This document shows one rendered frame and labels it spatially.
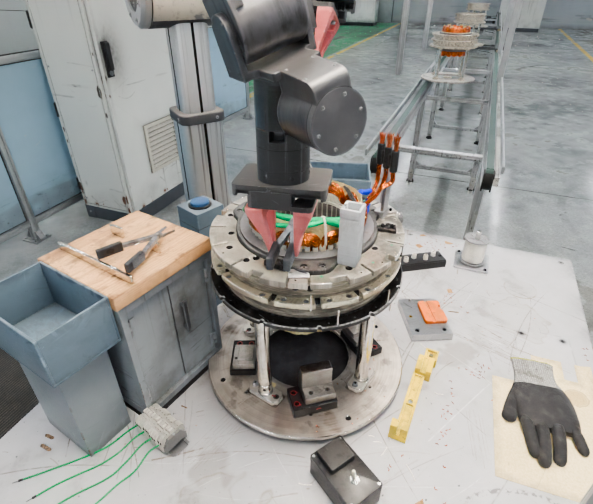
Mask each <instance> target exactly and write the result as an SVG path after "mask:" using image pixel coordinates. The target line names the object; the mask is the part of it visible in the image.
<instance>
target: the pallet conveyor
mask: <svg viewBox="0 0 593 504"><path fill-rule="evenodd" d="M500 14H501V18H500ZM486 16H487V18H486V19H485V22H486V23H485V24H484V25H487V26H501V31H496V30H494V31H485V30H483V29H480V32H479V35H488V36H493V37H492V40H478V42H487V43H491V44H495V43H500V39H501V35H502V31H503V27H502V11H501V12H497V15H496V16H491V15H486ZM491 17H497V19H496V18H491ZM495 21H496V24H495ZM487 23H490V24H487ZM491 23H492V24H491ZM478 50H479V51H480V49H470V50H469V53H468V58H480V59H488V62H487V63H488V64H487V65H486V67H485V68H481V67H466V68H465V73H474V74H486V76H485V77H484V78H486V80H484V81H483V82H479V81H473V82H471V83H472V84H484V89H483V92H482V93H483V94H484V95H483V98H482V99H470V98H459V97H447V96H446V92H447V86H448V84H446V83H444V86H443V92H442V96H439V90H440V85H441V83H437V82H436V85H435V90H434V95H428V94H429V92H430V91H431V89H432V87H433V86H434V84H435V82H431V81H427V80H426V81H425V82H424V83H423V85H422V86H421V88H420V89H419V90H418V92H417V93H416V95H415V96H414V98H413V99H412V100H411V102H410V103H409V105H408V106H407V107H406V109H405V110H404V112H403V113H402V114H401V116H400V117H399V119H398V120H397V121H396V123H395V124H394V126H393V127H392V128H391V130H390V131H389V134H390V135H393V134H394V136H397V133H398V135H399V137H401V138H402V137H403V135H404V133H405V132H406V130H407V128H408V127H409V125H410V123H411V122H412V120H413V118H414V117H415V115H416V114H417V118H416V125H415V131H414V138H413V144H412V146H406V145H399V149H398V150H399V151H400V152H406V153H411V157H410V164H409V170H408V178H407V179H406V181H407V183H406V184H409V185H411V182H413V181H414V179H413V178H412V177H413V176H414V171H415V168H417V169H425V170H432V171H439V172H446V173H453V174H460V175H467V176H471V177H470V181H469V187H467V190H468V194H472V192H473V191H474V190H475V191H474V195H473V199H472V203H471V207H470V211H469V215H468V219H467V223H466V227H465V231H464V235H463V239H462V240H466V239H465V235H466V234H467V233H472V232H474V229H475V225H476V221H477V217H478V214H479V210H480V206H481V202H482V198H483V195H484V191H485V190H489V193H490V192H491V188H492V186H494V187H498V184H499V180H500V83H499V82H498V81H496V79H497V74H498V70H499V66H500V62H501V58H502V54H503V50H504V47H503V50H501V54H499V53H497V52H495V50H489V52H486V51H483V52H477V51H478ZM479 56H484V57H479ZM441 57H442V58H441V61H440V67H439V72H443V71H445V72H452V73H455V72H456V73H458V70H459V65H460V60H461V57H458V56H456V57H454V62H453V68H451V65H452V59H453V57H452V56H450V57H447V56H441ZM457 59H458V62H457ZM447 63H448V64H447ZM446 64H447V68H445V66H446ZM456 64H457V67H456ZM472 69H479V70H472ZM422 80H423V79H422V78H420V80H419V81H418V82H417V83H416V85H415V86H414V87H413V89H412V90H411V91H410V92H409V94H408V95H407V96H406V98H405V99H404V100H403V101H402V103H401V104H400V105H399V107H398V108H397V109H396V110H395V112H394V113H393V114H392V115H391V117H390V118H389V119H388V121H387V122H386V123H385V124H384V126H383V127H382V128H381V130H380V131H379V132H378V133H377V135H376V136H375V137H374V139H373V140H372V141H371V142H370V144H369V145H368V146H367V148H366V149H365V156H367V155H368V153H369V152H370V151H371V149H372V148H373V147H374V145H375V144H376V142H377V141H378V140H379V138H380V133H382V132H383V133H384V132H385V130H386V129H387V128H388V126H389V125H390V124H391V122H392V121H393V120H394V118H395V117H396V116H397V114H398V113H399V111H400V110H401V109H402V107H403V106H404V105H405V103H406V102H407V101H408V99H409V98H410V97H411V95H412V94H413V93H414V91H415V90H416V89H417V87H418V86H419V85H420V83H421V82H422ZM426 100H433V102H432V108H431V114H430V120H429V126H428V132H427V135H428V136H426V138H427V139H432V137H431V134H432V130H433V127H435V128H444V129H453V130H462V131H471V132H477V135H476V141H475V142H474V144H476V145H478V147H477V151H476V154H470V153H462V152H454V151H446V150H438V149H430V148H422V147H418V146H419V140H420V134H421V127H422V121H423V115H424V109H425V103H426ZM438 101H441V103H440V108H439V110H440V111H443V110H444V109H443V107H444V103H445V101H448V102H459V103H470V104H481V108H480V112H479V115H480V116H481V118H480V123H479V125H478V126H476V127H475V128H468V127H458V126H449V125H440V124H437V123H436V122H435V121H434V119H435V113H436V107H437V102H438ZM377 149H378V148H377ZM377 149H376V151H375V152H374V154H373V155H372V157H371V161H370V174H372V173H375V174H376V171H377V163H376V158H377ZM417 154H421V155H429V156H436V157H444V158H452V159H460V160H467V161H474V164H473V167H472V168H470V169H468V171H465V170H458V169H451V168H443V167H436V166H429V165H422V164H420V163H419V162H418V161H417V160H416V158H417ZM482 154H483V155H482ZM480 162H482V163H481V167H480V171H479V175H478V179H477V183H476V187H475V189H474V186H475V182H476V178H477V174H478V170H479V166H480ZM504 170H505V137H504V93H503V77H501V174H504Z"/></svg>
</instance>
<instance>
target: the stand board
mask: <svg viewBox="0 0 593 504"><path fill-rule="evenodd" d="M112 224H115V225H117V226H120V227H122V228H123V230H124V234H125V237H124V238H121V237H119V236H117V235H114V234H112V232H111V228H110V225H109V224H108V225H106V226H104V227H102V228H100V229H97V230H95V231H93V232H91V233H89V234H87V235H85V236H83V237H81V238H79V239H77V240H75V241H73V242H71V243H69V244H68V245H70V246H72V247H74V248H76V249H78V250H80V251H82V252H84V253H86V254H89V255H91V256H93V257H95V258H97V255H96V252H95V250H96V249H98V248H101V247H104V246H107V245H109V244H112V243H115V242H118V241H121V242H126V241H130V240H133V239H137V238H141V237H144V236H148V235H152V234H154V233H156V232H157V231H159V230H160V229H162V228H163V227H165V226H166V227H167V228H166V229H165V230H164V231H163V232H162V233H163V234H164V233H166V232H169V231H172V230H174V229H175V232H173V233H171V234H169V235H167V236H165V237H163V238H161V239H159V240H158V241H157V242H159V243H160V248H161V253H160V254H159V253H156V252H154V251H152V250H150V251H149V253H148V254H147V255H146V257H145V258H146V260H144V261H143V262H142V263H141V264H140V265H139V266H138V267H137V268H136V269H135V270H133V271H132V272H131V273H128V274H130V275H132V276H133V280H134V284H132V285H131V284H129V283H127V282H125V281H123V280H121V279H119V278H117V277H115V276H113V275H111V274H109V273H107V272H105V271H103V270H101V269H99V268H97V267H95V266H93V265H91V264H89V263H87V262H85V261H83V260H81V259H79V258H77V257H75V256H73V255H71V254H69V253H67V252H65V251H63V250H61V249H60V248H58V249H56V250H54V251H52V252H50V253H48V254H46V255H44V256H42V257H40V258H38V259H37V260H38V262H39V261H42V262H44V263H45V264H47V265H49V266H51V267H53V268H55V269H57V270H58V271H60V272H62V273H64V274H66V275H68V276H70V277H71V278H73V279H75V280H77V281H79V282H81V283H83V284H85V285H86V286H88V287H90V288H92V289H94V290H96V291H98V292H99V293H101V294H103V295H105V296H107V297H108V299H109V302H110V305H111V308H112V310H114V311H116V312H118V311H119V310H121V309H122V308H124V307H125V306H127V305H128V304H130V303H131V302H133V301H134V300H136V299H137V298H139V297H140V296H142V295H143V294H145V293H146V292H148V291H149V290H151V289H152V288H154V287H155V286H157V285H158V284H160V283H161V282H163V281H164V280H166V279H167V278H169V277H170V276H172V275H173V274H175V273H176V272H178V271H180V270H181V269H183V268H184V267H186V266H187V265H189V264H190V263H192V262H193V261H195V260H196V259H198V258H199V257H201V256H202V255H204V254H205V253H207V252H208V251H210V250H211V244H210V237H207V236H204V235H202V234H199V233H196V232H194V231H191V230H188V229H186V228H183V227H180V226H178V225H175V224H172V223H170V222H167V221H164V220H162V219H159V218H156V217H154V216H151V215H148V214H146V213H143V212H140V211H138V210H137V211H135V212H133V213H131V214H128V215H126V216H124V217H122V218H120V219H118V220H116V221H114V222H112ZM145 246H146V242H144V243H140V244H137V245H135V246H130V247H126V248H124V251H122V252H119V253H116V254H114V255H111V256H108V257H106V258H103V259H100V260H101V261H103V262H105V263H107V264H109V265H111V266H113V267H115V268H118V269H120V270H122V271H124V272H125V268H124V263H125V262H127V261H128V260H129V259H130V258H131V257H132V256H134V255H135V254H136V253H137V252H138V251H139V250H141V251H142V250H143V248H144V247H145ZM97 259H98V258H97Z"/></svg>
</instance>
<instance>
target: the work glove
mask: <svg viewBox="0 0 593 504"><path fill-rule="evenodd" d="M510 358H511V360H512V363H513V368H514V374H515V379H514V382H513V385H512V387H511V389H510V391H509V393H508V396H507V398H506V401H505V403H504V406H503V409H502V413H501V415H502V417H503V418H504V419H505V420H506V421H508V422H515V421H516V419H517V416H518V419H519V421H520V423H521V426H522V430H523V434H524V437H525V441H526V445H527V448H528V451H529V454H530V455H531V456H532V457H533V458H535V459H537V460H538V463H539V465H540V466H541V467H543V468H546V469H548V468H550V467H551V465H552V443H551V435H550V433H551V434H552V436H553V460H554V463H555V464H556V465H557V466H559V467H565V466H566V464H567V459H568V447H567V437H571V438H573V441H574V443H575V445H576V447H577V450H578V452H579V453H580V454H581V455H582V456H584V457H588V456H589V454H590V450H589V447H588V445H587V442H586V440H585V438H584V436H583V434H582V433H581V426H580V422H579V419H578V416H577V413H576V410H575V408H574V406H573V404H572V402H571V401H570V399H569V398H568V396H567V395H566V394H565V392H564V391H563V390H562V389H561V388H560V387H559V386H558V385H557V383H556V381H555V378H554V374H553V366H552V365H550V364H548V363H544V362H539V361H535V360H530V359H525V358H519V357H510Z"/></svg>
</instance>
